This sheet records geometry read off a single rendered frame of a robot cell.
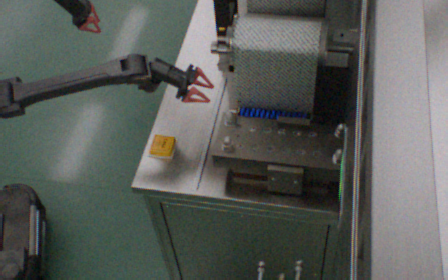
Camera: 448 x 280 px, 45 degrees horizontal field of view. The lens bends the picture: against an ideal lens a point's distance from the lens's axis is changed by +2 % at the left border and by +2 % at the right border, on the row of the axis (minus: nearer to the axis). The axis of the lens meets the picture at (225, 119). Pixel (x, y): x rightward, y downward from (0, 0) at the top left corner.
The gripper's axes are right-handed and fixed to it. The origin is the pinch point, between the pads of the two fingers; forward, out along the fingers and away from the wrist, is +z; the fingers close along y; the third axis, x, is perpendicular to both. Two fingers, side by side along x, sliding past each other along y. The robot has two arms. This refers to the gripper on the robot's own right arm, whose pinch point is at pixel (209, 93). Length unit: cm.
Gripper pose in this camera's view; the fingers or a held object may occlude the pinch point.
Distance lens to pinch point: 165.7
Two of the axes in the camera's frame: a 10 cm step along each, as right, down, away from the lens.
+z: 8.8, 4.2, 2.4
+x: 4.4, -5.1, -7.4
